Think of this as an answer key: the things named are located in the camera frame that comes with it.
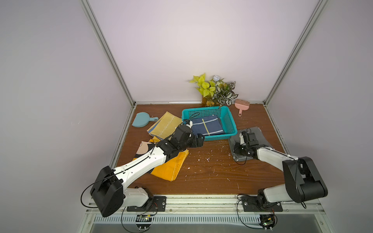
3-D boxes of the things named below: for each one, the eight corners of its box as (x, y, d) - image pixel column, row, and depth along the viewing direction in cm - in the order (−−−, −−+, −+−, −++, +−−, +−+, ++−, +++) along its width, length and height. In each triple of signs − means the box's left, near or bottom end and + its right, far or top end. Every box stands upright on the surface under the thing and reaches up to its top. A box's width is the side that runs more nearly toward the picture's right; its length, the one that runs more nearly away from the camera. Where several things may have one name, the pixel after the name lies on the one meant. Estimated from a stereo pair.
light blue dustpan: (133, 127, 108) (131, 125, 106) (137, 114, 117) (136, 112, 115) (156, 127, 108) (155, 125, 106) (159, 114, 116) (158, 112, 114)
